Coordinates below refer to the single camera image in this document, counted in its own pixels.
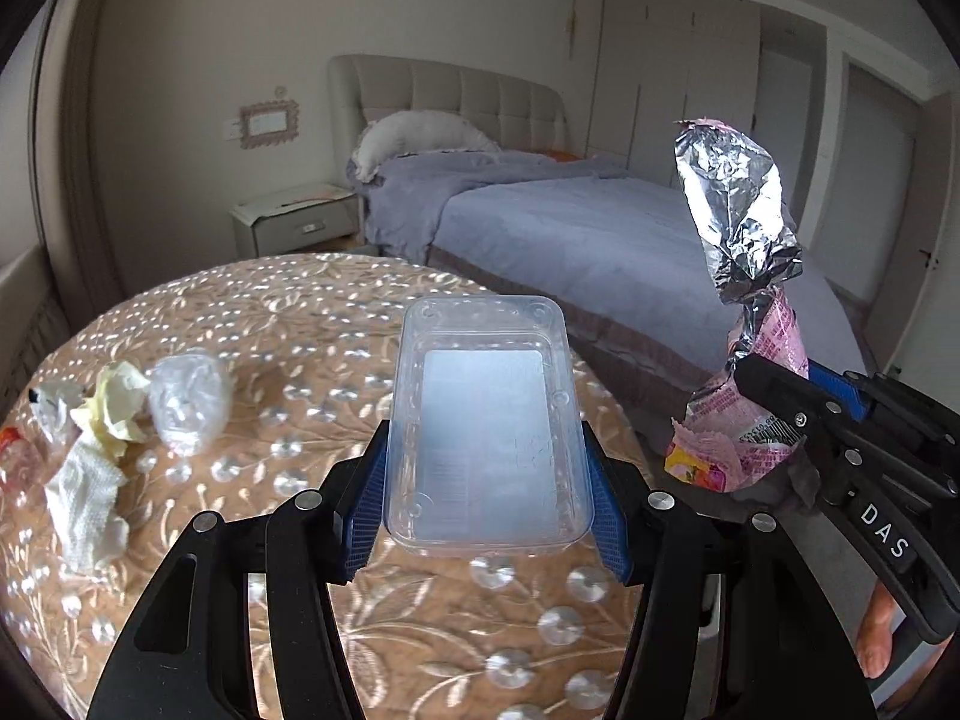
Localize right hand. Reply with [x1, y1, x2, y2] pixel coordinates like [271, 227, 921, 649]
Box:
[854, 583, 898, 679]

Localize beige tufted headboard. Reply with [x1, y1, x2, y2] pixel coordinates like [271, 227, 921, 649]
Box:
[327, 54, 569, 169]

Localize crumpled black white wrapper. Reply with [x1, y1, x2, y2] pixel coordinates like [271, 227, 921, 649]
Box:
[28, 380, 85, 447]

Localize framed wall switch panel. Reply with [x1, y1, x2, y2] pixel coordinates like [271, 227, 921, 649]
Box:
[239, 99, 299, 149]

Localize orange pillow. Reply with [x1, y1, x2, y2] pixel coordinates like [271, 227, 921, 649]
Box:
[539, 149, 583, 163]

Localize white nightstand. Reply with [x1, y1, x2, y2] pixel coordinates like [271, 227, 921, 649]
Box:
[231, 184, 359, 259]

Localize pink foil snack bag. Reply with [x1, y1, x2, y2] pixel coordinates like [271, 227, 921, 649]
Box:
[665, 119, 809, 493]

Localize crumpled yellow paper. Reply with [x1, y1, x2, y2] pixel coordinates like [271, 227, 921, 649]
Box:
[70, 361, 149, 463]

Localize clear plastic bag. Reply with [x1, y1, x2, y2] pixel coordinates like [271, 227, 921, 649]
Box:
[148, 349, 233, 458]

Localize bed with lavender blanket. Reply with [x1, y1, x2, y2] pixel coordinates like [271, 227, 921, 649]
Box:
[344, 148, 872, 436]

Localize clear plastic tray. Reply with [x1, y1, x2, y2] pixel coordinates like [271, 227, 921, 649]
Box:
[382, 293, 594, 556]

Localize white wardrobe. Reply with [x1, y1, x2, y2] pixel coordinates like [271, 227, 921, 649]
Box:
[587, 0, 761, 188]

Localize orange cap plastic bottle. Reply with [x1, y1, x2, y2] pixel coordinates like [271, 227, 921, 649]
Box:
[0, 426, 41, 494]

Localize white pillow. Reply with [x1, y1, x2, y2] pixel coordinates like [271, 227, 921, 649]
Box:
[352, 109, 500, 184]

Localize white paper towel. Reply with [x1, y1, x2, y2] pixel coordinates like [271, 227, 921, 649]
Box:
[44, 437, 130, 574]

